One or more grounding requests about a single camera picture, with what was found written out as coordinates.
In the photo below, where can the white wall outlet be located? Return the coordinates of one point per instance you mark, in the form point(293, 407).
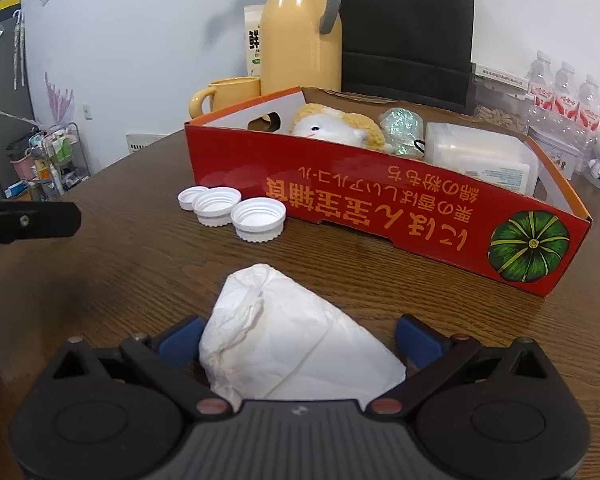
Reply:
point(86, 111)

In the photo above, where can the black paper bag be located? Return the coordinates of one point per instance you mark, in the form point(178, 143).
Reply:
point(405, 20)

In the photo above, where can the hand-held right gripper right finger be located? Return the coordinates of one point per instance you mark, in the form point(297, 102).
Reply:
point(420, 342)

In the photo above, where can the yellow mug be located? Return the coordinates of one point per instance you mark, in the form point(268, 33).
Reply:
point(235, 92)

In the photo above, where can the large white bottle cap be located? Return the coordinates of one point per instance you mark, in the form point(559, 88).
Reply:
point(257, 220)

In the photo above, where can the clear seed container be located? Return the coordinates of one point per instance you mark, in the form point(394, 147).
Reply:
point(500, 110)

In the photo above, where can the water bottle red label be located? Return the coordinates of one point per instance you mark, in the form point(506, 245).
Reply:
point(541, 85)
point(589, 105)
point(565, 95)

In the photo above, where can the medium white bottle cap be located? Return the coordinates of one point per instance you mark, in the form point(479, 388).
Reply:
point(215, 207)

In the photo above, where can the small white bottle cap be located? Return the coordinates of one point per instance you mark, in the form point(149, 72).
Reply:
point(187, 199)

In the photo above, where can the translucent purple umbrella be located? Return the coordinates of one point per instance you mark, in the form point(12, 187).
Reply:
point(60, 102)

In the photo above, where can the white tissue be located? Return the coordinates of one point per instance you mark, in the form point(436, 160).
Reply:
point(280, 330)

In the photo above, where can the white hanging umbrella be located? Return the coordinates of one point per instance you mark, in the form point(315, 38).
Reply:
point(19, 45)

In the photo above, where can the decorated tin box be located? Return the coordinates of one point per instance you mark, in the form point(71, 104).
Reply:
point(555, 152)

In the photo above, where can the yellow thermos jug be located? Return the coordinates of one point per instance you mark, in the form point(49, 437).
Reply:
point(300, 35)

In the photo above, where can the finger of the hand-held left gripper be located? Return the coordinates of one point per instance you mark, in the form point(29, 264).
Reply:
point(40, 220)

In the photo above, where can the red cardboard box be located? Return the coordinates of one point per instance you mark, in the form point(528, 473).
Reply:
point(380, 200)

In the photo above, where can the white yellow plush toy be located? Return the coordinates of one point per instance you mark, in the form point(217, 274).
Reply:
point(330, 127)

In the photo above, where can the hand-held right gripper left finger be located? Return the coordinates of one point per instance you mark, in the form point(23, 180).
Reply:
point(177, 342)

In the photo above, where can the white milk carton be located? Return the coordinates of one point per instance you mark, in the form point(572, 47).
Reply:
point(254, 45)

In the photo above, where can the grey cabinet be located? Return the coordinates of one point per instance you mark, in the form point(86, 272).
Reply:
point(0, 100)

